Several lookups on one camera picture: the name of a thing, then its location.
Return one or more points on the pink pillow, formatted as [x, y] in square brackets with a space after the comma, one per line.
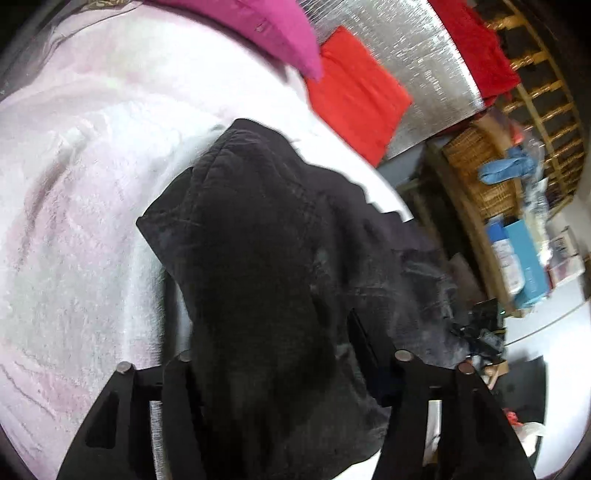
[277, 27]

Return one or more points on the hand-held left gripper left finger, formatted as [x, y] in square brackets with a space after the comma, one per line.
[180, 415]

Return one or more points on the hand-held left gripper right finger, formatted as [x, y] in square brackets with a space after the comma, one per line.
[369, 355]

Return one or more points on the wooden shelf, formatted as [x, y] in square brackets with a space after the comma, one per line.
[461, 230]

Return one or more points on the blue box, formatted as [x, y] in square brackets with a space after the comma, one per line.
[528, 267]

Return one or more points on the black jacket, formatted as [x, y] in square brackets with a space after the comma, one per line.
[258, 277]

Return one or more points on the pale pink fluffy blanket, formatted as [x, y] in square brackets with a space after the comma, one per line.
[78, 230]

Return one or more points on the grey sheer cloth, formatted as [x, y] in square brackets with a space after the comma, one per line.
[41, 41]

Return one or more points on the wooden railing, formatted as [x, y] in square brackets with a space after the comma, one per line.
[549, 92]

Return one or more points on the dark red blanket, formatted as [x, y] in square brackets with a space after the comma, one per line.
[480, 50]

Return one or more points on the silver foil mat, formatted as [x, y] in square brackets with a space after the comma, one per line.
[415, 60]

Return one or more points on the wicker basket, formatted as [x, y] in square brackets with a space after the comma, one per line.
[471, 152]

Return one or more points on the blue cloth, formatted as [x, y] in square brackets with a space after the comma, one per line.
[505, 168]

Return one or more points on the orange-red pillow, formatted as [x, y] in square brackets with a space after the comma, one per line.
[360, 97]

